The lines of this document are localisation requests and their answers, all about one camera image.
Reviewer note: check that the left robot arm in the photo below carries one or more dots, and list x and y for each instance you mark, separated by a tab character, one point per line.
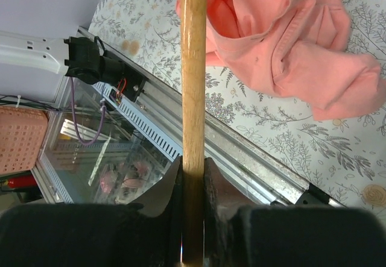
78	57

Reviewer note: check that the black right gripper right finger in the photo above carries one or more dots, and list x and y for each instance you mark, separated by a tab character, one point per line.
239	232

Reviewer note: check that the floral table cloth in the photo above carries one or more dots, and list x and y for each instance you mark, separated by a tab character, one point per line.
345	157

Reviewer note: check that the salmon pink t shirt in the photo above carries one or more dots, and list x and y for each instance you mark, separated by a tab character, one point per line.
295	48

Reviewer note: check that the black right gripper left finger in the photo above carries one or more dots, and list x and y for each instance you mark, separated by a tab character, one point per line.
145	232

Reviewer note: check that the red object under table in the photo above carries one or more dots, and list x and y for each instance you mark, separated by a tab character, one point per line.
19	182

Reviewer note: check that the wooden hanger with green shirt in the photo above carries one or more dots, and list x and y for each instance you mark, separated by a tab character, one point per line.
193	64

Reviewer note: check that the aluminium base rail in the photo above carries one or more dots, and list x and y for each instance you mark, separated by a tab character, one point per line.
157	115

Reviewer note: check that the pink perforated crate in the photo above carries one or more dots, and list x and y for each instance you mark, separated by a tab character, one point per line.
22	133

